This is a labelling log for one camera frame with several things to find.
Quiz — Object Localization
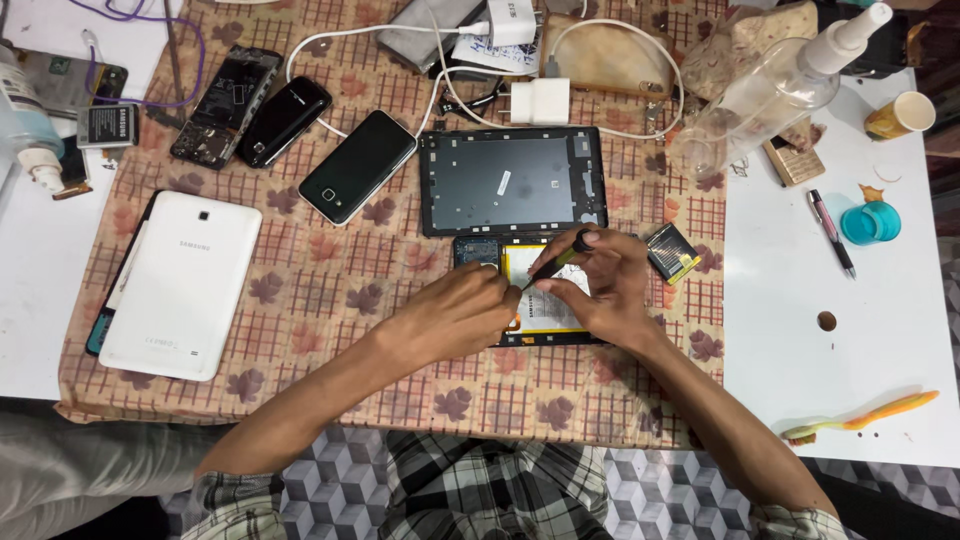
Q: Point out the yellow paper cup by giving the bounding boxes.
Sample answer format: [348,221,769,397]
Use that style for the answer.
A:
[863,90,938,143]

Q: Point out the large white charger adapter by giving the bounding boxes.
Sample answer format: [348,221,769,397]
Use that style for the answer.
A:
[486,0,539,48]

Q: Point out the clear spray bottle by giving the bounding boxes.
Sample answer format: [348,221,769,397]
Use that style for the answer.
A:
[669,1,895,181]

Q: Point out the thin metal tool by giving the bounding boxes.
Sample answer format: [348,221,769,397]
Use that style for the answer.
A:
[162,0,189,115]

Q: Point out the open phone circuit board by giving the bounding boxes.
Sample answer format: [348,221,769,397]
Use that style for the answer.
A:
[13,48,129,120]

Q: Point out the pink black pen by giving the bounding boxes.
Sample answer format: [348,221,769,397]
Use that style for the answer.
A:
[806,188,858,282]

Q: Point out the tablet with battery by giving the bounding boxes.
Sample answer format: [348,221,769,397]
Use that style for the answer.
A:
[452,234,610,348]

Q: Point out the clear plastic bag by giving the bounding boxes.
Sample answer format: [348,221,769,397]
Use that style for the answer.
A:
[680,0,820,103]

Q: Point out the white tablet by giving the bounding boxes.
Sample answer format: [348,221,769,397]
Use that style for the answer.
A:
[97,189,264,383]

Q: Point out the long white cable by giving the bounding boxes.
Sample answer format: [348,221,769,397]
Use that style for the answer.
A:
[415,0,686,142]

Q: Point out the brownish clear phone case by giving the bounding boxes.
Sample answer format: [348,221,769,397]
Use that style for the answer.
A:
[539,12,677,100]

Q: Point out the teal plastic cap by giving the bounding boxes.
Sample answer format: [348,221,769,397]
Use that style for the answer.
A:
[839,200,903,247]

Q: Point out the person's left hand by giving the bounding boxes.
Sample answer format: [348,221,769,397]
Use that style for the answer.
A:
[388,261,525,369]

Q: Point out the disassembled black phone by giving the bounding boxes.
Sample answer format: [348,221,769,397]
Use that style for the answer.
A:
[168,44,285,172]

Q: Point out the bottle with blue liquid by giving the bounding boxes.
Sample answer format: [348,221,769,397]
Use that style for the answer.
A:
[0,43,68,195]

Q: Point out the black clip part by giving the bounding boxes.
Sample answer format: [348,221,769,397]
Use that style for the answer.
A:
[437,77,505,118]

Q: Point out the gold keypad phone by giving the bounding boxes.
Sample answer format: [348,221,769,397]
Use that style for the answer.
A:
[762,133,827,188]

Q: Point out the grey trouser leg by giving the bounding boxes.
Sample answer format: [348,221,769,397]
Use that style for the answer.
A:
[0,408,230,540]

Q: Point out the white charger cable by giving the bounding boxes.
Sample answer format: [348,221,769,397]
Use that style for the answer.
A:
[284,21,492,141]

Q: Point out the checked leaf print tablecloth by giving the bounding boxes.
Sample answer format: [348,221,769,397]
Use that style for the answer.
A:
[55,0,729,452]

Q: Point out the brown edged phone screen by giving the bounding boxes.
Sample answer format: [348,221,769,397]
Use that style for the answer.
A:
[51,135,96,202]

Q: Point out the white paper with writing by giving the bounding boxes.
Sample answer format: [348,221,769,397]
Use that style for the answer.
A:
[451,28,543,77]

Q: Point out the small glossy black phone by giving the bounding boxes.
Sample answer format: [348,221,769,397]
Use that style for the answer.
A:
[235,75,334,170]

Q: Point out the plaid shirt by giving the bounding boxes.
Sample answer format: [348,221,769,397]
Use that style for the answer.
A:
[180,429,850,540]

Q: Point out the purple cable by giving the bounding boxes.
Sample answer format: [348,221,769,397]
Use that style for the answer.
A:
[66,0,207,109]

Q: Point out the black yellow screwdriver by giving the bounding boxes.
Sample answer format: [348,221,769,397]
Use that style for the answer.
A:
[522,228,595,294]

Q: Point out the black yellow small battery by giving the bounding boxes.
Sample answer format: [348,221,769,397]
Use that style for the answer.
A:
[645,222,703,287]

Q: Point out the dark tablet back cover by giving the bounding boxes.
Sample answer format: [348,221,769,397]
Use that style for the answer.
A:
[417,125,609,240]

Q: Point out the person's right hand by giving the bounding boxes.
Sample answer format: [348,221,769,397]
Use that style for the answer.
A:
[528,224,666,353]

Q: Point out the grey phone battery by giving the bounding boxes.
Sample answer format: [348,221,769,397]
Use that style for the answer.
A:
[75,102,141,150]

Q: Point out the orange green toothbrush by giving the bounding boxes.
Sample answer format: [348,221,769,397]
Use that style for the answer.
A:
[780,389,941,445]

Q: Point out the black smartphone silver edge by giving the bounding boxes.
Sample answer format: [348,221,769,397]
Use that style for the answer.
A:
[297,109,419,228]

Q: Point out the grey pouch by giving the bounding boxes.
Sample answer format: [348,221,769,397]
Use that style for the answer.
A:
[375,0,490,75]

